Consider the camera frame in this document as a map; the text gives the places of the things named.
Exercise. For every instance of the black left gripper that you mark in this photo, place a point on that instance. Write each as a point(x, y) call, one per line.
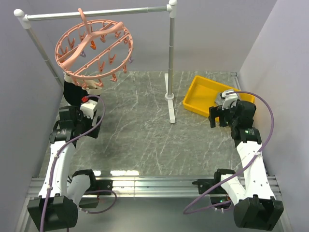
point(79, 115)

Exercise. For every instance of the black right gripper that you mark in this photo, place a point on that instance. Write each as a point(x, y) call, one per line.
point(216, 111)

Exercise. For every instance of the pink round clip hanger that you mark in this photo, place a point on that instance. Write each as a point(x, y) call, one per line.
point(94, 50)

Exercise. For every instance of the grey striped boxer underwear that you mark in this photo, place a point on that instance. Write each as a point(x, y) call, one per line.
point(219, 100)

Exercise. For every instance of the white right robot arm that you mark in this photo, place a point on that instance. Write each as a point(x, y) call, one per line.
point(255, 205)

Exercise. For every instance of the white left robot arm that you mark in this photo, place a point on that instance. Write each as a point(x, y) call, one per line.
point(57, 204)

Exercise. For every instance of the black underwear white waistband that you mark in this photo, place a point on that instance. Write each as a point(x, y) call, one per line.
point(73, 94)

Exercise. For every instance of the yellow plastic tray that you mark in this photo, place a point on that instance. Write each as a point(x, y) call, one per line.
point(201, 95)

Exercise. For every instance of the silver clothes rack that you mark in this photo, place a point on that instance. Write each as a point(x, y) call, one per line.
point(25, 20)

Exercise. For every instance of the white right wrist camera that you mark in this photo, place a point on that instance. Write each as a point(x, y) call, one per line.
point(228, 97)

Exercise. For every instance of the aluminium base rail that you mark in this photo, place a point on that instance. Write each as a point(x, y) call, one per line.
point(155, 186)

